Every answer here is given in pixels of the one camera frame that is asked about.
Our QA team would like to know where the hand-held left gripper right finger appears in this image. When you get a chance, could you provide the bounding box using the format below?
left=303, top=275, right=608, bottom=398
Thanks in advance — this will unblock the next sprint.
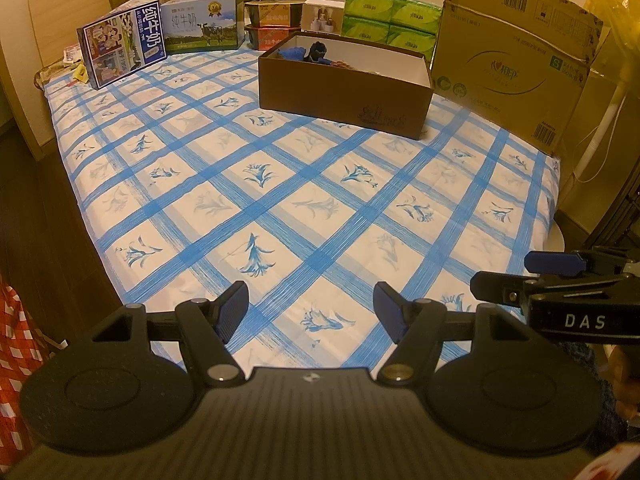
left=374, top=281, right=527, bottom=386

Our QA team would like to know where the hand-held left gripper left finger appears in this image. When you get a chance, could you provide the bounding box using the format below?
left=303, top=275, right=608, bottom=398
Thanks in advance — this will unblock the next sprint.
left=90, top=281, right=250, bottom=387

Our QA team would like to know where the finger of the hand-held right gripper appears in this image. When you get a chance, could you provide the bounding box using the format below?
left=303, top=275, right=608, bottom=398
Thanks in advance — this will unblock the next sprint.
left=524, top=251, right=588, bottom=277
left=470, top=270, right=533, bottom=306

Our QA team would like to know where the brown cardboard shoe box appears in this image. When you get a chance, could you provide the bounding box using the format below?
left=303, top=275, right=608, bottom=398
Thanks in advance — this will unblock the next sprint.
left=257, top=31, right=435, bottom=141

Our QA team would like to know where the person's right hand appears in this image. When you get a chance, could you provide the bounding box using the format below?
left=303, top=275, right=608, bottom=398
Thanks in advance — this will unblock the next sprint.
left=606, top=346, right=640, bottom=411

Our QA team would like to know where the black metal stand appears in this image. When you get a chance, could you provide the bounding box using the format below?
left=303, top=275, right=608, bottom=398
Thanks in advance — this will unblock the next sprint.
left=592, top=180, right=640, bottom=251

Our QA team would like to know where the person's dark blue clothing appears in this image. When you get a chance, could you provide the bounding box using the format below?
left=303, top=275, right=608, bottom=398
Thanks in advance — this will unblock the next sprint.
left=555, top=340, right=633, bottom=443

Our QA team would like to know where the blue checked bed sheet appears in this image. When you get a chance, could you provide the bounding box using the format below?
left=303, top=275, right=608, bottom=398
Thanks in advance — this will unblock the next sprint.
left=44, top=47, right=561, bottom=376

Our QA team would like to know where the white pole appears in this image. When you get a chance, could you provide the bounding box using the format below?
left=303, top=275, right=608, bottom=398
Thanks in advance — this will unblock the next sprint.
left=574, top=77, right=628, bottom=181

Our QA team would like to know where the large brown cardboard carton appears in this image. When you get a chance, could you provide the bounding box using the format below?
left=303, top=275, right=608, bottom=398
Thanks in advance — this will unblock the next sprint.
left=431, top=0, right=605, bottom=158

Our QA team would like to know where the red checked bag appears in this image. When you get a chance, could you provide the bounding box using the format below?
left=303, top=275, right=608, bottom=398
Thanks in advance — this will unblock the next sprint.
left=0, top=270, right=56, bottom=416

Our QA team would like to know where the yellow plastic bag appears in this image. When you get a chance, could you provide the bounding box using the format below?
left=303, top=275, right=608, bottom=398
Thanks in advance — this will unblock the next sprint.
left=582, top=0, right=640, bottom=76

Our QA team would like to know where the red instant noodle bowl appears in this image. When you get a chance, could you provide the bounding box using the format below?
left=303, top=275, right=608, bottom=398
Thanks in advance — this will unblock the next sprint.
left=245, top=24, right=301, bottom=51

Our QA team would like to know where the blue cow print milk box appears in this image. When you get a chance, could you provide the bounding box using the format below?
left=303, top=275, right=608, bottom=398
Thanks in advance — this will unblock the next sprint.
left=160, top=0, right=246, bottom=56

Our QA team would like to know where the tall blue white milk box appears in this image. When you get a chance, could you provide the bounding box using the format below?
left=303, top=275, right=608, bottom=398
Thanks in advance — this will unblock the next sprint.
left=76, top=0, right=167, bottom=91

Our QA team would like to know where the wicker basket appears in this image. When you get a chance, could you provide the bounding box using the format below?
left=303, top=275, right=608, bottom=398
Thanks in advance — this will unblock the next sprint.
left=34, top=62, right=68, bottom=92

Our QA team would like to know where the gold instant noodle bowl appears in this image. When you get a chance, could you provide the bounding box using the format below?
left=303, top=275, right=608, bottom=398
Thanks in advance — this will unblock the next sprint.
left=245, top=0, right=305, bottom=28

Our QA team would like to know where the white product box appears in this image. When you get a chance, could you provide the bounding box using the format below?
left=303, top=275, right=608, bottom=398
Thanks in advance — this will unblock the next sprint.
left=301, top=0, right=347, bottom=37

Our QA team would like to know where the stack of green tissue packs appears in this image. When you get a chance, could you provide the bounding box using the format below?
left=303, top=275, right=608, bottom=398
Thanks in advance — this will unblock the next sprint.
left=342, top=0, right=443, bottom=61

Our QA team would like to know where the light wooden bed headboard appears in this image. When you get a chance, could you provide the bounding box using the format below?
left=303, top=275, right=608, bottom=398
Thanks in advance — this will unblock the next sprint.
left=0, top=0, right=166, bottom=162

